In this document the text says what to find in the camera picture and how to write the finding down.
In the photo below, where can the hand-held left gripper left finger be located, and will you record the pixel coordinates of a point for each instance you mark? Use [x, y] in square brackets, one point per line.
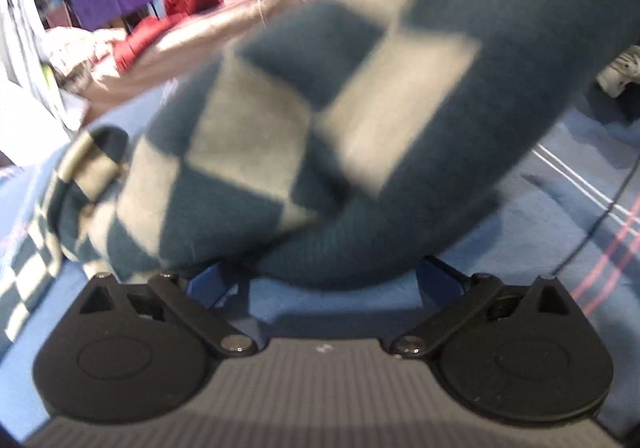
[207, 280]

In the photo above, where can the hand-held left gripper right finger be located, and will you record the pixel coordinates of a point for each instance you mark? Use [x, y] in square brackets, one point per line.
[435, 278]

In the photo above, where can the teal and white checkered sweater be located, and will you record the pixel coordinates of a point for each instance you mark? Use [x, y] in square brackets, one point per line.
[450, 78]

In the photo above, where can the pile of white clothes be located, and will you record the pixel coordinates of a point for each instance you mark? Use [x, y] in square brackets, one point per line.
[75, 48]

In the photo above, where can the blue striped blanket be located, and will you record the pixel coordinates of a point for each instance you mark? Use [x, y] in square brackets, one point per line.
[550, 208]

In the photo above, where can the pink quilt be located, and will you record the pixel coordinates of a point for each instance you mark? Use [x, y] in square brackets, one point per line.
[200, 43]

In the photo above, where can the white hanging cloth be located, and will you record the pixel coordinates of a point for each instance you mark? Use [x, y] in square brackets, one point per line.
[20, 78]

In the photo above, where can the white patterned garment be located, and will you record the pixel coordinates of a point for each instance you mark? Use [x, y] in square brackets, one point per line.
[625, 68]

